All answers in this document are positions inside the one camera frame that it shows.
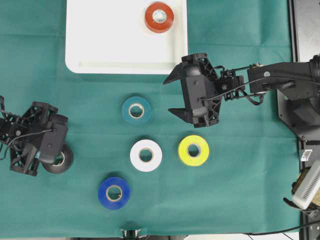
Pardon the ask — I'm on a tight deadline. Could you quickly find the white plastic case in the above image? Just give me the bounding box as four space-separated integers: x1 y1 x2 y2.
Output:
65 0 188 75

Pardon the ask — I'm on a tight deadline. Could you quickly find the white tape roll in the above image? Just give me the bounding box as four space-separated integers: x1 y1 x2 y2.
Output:
130 139 163 172

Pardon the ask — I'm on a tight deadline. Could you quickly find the yellow tape roll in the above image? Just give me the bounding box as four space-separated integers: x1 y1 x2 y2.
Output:
177 135 210 167

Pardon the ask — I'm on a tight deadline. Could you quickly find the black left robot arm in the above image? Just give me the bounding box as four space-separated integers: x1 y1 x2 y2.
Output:
0 97 74 176

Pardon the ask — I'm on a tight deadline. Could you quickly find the black tape roll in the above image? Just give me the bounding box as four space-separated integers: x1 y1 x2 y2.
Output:
42 144 74 174

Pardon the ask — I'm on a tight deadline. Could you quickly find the blue tape roll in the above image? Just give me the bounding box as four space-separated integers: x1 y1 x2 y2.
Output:
97 177 131 210

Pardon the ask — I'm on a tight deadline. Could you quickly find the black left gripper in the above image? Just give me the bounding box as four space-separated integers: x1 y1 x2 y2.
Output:
9 101 68 177

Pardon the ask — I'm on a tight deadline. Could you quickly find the silver vented box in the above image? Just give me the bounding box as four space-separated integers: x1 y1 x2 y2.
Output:
292 160 320 210

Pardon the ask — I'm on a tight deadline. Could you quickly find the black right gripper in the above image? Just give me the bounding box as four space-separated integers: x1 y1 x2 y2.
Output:
163 53 219 128

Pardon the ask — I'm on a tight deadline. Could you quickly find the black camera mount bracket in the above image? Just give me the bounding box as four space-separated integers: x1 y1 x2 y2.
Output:
121 229 141 240

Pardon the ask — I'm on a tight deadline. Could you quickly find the red tape roll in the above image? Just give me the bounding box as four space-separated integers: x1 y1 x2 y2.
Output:
144 1 175 34

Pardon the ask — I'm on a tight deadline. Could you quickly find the green tape roll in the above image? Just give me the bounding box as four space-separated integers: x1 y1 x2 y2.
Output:
121 96 152 126

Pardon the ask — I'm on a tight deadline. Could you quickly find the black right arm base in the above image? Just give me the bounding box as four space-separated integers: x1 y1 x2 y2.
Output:
276 90 320 141

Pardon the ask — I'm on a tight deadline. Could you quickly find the black cable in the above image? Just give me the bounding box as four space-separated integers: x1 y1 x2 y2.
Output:
243 223 320 236

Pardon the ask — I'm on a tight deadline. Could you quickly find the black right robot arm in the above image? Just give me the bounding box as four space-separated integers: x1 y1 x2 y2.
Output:
163 53 320 128

